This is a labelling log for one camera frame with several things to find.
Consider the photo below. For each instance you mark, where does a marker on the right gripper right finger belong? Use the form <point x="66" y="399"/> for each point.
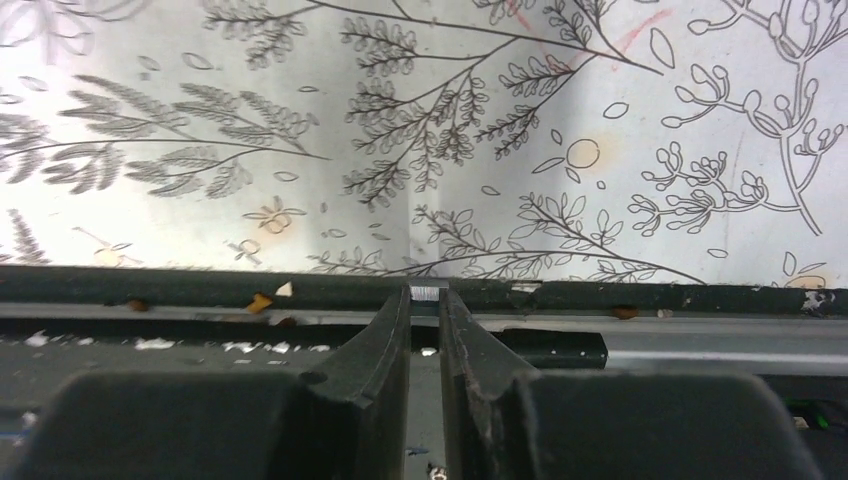
<point x="505" y="419"/>

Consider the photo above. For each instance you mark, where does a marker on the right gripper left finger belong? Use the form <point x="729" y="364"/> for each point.
<point x="344" y="418"/>

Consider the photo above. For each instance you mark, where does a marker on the silver staple strip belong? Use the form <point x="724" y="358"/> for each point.
<point x="425" y="293"/>

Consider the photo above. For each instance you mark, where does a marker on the floral patterned table mat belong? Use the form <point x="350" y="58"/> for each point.
<point x="682" y="142"/>

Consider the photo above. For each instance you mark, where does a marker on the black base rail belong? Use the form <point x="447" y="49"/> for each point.
<point x="58" y="323"/>

